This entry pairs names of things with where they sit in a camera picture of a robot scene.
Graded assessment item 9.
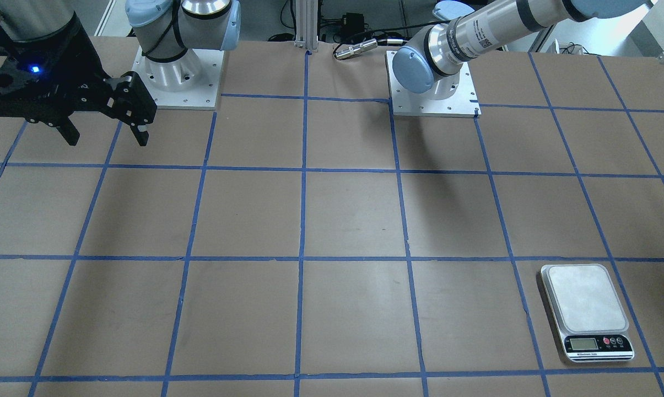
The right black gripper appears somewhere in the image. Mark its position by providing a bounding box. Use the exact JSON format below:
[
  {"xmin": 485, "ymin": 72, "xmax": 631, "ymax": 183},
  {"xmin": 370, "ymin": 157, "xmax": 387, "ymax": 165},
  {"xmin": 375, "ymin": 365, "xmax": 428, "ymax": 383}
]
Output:
[{"xmin": 0, "ymin": 12, "xmax": 157, "ymax": 147}]

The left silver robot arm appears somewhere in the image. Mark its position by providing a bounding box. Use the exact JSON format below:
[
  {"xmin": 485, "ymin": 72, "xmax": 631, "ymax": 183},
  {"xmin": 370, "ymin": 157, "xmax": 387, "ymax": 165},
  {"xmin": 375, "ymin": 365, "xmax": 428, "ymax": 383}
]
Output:
[{"xmin": 389, "ymin": 1, "xmax": 642, "ymax": 100}]

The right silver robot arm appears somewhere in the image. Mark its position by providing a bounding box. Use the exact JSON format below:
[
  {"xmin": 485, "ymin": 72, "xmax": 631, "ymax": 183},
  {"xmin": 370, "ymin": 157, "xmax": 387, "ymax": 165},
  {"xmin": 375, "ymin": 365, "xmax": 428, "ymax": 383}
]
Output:
[{"xmin": 0, "ymin": 1, "xmax": 240, "ymax": 146}]

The black power adapter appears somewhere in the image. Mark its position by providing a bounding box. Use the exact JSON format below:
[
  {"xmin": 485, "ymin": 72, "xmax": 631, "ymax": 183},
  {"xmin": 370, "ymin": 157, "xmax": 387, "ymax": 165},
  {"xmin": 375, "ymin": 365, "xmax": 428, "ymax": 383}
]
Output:
[{"xmin": 339, "ymin": 12, "xmax": 365, "ymax": 38}]

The metal cylinder connector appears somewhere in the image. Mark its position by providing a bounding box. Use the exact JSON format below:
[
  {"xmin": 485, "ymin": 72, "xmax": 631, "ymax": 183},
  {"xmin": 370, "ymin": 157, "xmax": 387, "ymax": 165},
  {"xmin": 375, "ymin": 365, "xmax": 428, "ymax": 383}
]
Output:
[{"xmin": 333, "ymin": 39, "xmax": 378, "ymax": 61}]

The silver digital kitchen scale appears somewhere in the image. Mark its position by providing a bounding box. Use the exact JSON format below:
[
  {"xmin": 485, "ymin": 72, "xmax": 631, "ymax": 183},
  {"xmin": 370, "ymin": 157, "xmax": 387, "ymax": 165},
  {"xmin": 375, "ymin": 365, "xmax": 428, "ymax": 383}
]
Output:
[{"xmin": 540, "ymin": 263, "xmax": 635, "ymax": 363}]

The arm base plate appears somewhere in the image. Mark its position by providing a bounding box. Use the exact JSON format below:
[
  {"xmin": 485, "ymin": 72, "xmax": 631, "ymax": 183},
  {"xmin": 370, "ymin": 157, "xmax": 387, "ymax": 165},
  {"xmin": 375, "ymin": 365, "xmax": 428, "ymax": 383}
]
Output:
[
  {"xmin": 386, "ymin": 51, "xmax": 481, "ymax": 118},
  {"xmin": 132, "ymin": 48, "xmax": 228, "ymax": 111}
]

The aluminium frame post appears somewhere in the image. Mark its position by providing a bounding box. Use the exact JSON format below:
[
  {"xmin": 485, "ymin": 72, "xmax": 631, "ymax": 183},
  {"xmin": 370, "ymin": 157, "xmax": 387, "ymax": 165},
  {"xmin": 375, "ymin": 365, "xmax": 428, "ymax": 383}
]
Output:
[{"xmin": 293, "ymin": 0, "xmax": 319, "ymax": 53}]

